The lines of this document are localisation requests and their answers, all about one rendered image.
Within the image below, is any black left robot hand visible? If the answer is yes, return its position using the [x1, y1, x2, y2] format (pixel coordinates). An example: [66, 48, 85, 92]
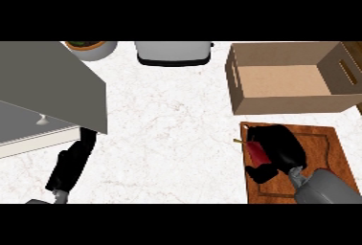
[44, 126, 98, 193]

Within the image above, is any grey toaster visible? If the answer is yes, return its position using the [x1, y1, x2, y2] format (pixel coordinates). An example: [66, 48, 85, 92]
[132, 41, 214, 67]

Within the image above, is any brown wooden object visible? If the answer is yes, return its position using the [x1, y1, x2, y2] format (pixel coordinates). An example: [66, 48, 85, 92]
[341, 41, 362, 117]

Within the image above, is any grey drawer front with knob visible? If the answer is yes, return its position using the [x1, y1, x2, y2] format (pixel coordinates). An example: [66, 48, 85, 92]
[0, 100, 82, 159]

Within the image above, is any brown wooden cutting board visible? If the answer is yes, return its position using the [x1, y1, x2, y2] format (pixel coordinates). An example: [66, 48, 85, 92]
[239, 121, 362, 205]

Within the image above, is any brown cardboard box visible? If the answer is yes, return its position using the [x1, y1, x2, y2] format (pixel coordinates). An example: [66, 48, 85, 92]
[224, 41, 362, 116]

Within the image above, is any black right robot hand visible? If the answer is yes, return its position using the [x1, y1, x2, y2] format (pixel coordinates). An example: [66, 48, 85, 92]
[243, 123, 308, 185]

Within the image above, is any grey plant pot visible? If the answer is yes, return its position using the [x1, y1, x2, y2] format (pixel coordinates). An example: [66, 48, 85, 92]
[63, 41, 118, 62]

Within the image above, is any red pear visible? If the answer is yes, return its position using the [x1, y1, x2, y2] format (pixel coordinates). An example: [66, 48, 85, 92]
[231, 138, 273, 167]

